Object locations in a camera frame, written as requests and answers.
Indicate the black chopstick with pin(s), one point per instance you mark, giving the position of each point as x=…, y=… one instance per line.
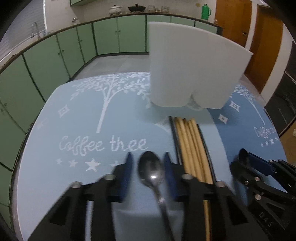
x=176, y=141
x=207, y=155

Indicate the dark blue placemat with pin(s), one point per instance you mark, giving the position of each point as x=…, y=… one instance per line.
x=242, y=124

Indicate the black appliance at right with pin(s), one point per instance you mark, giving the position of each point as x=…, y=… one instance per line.
x=281, y=106

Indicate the chrome sink faucet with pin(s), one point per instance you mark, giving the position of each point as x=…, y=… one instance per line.
x=36, y=31

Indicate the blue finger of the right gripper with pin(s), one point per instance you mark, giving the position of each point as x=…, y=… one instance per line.
x=260, y=164
x=243, y=157

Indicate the window blinds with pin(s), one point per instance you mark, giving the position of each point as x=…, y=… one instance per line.
x=20, y=29

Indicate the silver metal spoon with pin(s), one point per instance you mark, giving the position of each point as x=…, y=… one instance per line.
x=152, y=174

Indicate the white ceramic pot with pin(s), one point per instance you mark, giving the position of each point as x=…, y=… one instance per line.
x=115, y=10

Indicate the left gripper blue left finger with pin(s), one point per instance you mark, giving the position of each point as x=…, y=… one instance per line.
x=119, y=186

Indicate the green lower kitchen cabinets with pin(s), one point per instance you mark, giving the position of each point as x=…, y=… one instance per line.
x=30, y=77

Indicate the black wok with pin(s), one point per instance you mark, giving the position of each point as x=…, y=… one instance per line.
x=136, y=8

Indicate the white plastic utensil holder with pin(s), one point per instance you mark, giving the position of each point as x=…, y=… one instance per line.
x=191, y=63

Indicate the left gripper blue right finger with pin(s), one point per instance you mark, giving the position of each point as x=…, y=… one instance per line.
x=173, y=176

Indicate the light blue placemat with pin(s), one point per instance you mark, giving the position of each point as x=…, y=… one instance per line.
x=87, y=127

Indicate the brown wooden door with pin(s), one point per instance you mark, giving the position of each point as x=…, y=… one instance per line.
x=265, y=46
x=234, y=16

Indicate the green thermos jug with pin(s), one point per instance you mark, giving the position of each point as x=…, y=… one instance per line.
x=206, y=12

